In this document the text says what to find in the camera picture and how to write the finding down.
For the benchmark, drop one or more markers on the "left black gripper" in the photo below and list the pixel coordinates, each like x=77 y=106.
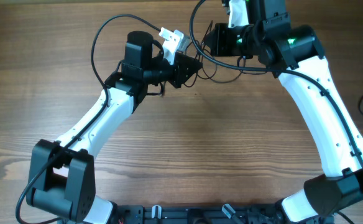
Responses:
x=178 y=71

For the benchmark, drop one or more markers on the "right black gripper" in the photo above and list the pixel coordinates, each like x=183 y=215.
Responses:
x=218 y=39

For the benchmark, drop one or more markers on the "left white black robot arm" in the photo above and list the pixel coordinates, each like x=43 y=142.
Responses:
x=61 y=174

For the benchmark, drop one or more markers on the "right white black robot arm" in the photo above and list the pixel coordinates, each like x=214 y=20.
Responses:
x=297 y=59

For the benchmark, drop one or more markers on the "black mounting rail base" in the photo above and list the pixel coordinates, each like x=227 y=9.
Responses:
x=257 y=213

